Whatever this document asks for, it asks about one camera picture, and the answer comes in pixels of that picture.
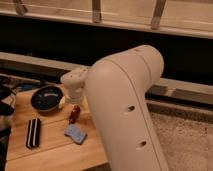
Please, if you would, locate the blue sponge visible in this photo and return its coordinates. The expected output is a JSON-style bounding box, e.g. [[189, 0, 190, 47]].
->
[[64, 124, 87, 145]]

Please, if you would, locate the wooden railing post left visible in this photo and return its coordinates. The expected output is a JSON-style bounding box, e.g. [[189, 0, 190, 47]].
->
[[13, 0, 27, 15]]

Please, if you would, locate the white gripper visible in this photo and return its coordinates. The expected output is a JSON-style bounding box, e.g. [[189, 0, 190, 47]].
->
[[59, 87, 84, 109]]

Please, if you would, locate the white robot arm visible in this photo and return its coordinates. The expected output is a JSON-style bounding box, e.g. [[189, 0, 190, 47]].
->
[[61, 45, 169, 171]]

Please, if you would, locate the wooden railing post right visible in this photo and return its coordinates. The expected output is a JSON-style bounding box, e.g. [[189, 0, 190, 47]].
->
[[151, 0, 166, 30]]

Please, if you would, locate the wooden railing post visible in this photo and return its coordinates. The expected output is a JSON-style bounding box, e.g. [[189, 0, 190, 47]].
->
[[92, 0, 101, 23], [151, 0, 166, 30], [13, 0, 27, 15]]

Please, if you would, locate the wooden table board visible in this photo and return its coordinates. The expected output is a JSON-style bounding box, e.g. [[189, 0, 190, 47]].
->
[[5, 90, 107, 171]]

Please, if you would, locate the dark blue round bowl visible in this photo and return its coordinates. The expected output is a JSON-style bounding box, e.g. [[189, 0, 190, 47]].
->
[[31, 86, 63, 112]]

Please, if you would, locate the wooden railing post middle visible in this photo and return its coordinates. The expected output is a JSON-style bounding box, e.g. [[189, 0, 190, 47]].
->
[[92, 0, 101, 23]]

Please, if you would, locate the black object at left edge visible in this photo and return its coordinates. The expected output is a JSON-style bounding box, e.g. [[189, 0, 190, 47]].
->
[[0, 76, 14, 138]]

